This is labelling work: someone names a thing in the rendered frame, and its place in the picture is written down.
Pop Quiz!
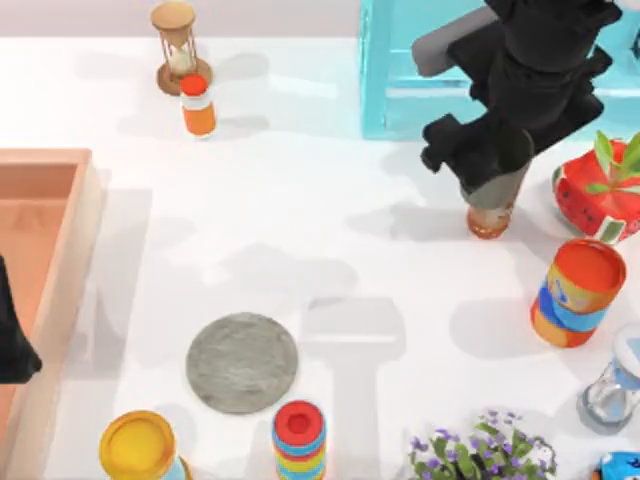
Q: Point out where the shallow salmon-coloured box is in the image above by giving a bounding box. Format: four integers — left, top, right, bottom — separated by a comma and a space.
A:
0, 148, 99, 480

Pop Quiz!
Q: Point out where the yellow-lidded can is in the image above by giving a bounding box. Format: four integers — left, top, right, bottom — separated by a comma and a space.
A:
98, 409, 194, 480

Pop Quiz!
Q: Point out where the light blue rack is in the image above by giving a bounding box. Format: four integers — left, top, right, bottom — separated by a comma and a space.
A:
358, 0, 640, 142

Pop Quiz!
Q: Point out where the blue packet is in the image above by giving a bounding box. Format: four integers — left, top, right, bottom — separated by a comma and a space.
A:
596, 450, 640, 480

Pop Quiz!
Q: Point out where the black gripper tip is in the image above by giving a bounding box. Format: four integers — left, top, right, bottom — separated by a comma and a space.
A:
0, 255, 44, 386

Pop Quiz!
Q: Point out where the orange and blue can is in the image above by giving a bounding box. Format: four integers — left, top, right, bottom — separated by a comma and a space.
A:
530, 237, 628, 348

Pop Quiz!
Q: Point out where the purple flower plant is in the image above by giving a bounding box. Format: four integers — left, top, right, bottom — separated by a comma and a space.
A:
407, 409, 559, 480

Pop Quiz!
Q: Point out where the stack of coloured rings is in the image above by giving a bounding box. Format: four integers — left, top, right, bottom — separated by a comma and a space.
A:
271, 399, 328, 480

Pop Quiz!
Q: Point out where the round grey coaster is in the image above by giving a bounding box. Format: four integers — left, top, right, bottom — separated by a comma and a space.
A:
185, 311, 300, 416

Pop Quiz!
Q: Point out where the orange bottle with red cap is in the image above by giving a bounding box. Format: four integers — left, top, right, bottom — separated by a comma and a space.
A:
179, 73, 218, 138

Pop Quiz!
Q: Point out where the grey rounded box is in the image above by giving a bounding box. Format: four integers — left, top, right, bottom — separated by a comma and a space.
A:
411, 10, 501, 77

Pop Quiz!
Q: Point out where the watermelon-patterned plant pot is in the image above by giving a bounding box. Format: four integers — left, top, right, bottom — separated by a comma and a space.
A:
551, 130, 640, 247

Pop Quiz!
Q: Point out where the wooden hourglass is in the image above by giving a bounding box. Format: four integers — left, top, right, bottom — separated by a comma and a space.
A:
151, 1, 214, 95

